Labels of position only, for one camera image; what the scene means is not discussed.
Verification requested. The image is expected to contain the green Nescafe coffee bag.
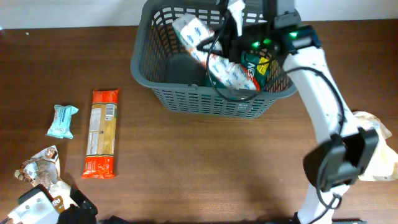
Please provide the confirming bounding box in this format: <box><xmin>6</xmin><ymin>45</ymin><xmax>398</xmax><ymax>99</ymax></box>
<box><xmin>203</xmin><ymin>50</ymin><xmax>271</xmax><ymax>91</ymax></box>

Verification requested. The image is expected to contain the pink blue tissue multipack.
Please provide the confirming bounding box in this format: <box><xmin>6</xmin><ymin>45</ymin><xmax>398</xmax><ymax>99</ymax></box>
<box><xmin>172</xmin><ymin>13</ymin><xmax>260</xmax><ymax>90</ymax></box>

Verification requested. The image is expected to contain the grey plastic basket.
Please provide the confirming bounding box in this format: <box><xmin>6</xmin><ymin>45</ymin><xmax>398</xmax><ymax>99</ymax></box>
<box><xmin>131</xmin><ymin>0</ymin><xmax>297</xmax><ymax>118</ymax></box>

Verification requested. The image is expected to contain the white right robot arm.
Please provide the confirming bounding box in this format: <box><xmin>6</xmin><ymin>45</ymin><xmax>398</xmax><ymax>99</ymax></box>
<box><xmin>217</xmin><ymin>1</ymin><xmax>379</xmax><ymax>223</ymax></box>

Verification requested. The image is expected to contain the orange spaghetti packet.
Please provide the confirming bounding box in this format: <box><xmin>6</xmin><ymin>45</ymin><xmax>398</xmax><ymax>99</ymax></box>
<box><xmin>82</xmin><ymin>89</ymin><xmax>119</xmax><ymax>179</ymax></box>

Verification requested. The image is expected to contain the white brown cookie bag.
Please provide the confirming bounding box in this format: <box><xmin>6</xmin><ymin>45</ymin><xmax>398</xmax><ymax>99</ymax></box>
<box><xmin>14</xmin><ymin>145</ymin><xmax>77</xmax><ymax>212</ymax></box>

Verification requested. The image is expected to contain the mint green snack packet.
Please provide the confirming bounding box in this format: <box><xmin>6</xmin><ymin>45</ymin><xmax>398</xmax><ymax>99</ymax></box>
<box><xmin>47</xmin><ymin>105</ymin><xmax>79</xmax><ymax>139</ymax></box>

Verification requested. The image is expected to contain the cream paper pouch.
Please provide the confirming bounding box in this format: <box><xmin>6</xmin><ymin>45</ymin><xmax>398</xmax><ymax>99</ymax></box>
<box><xmin>353</xmin><ymin>111</ymin><xmax>397</xmax><ymax>182</ymax></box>

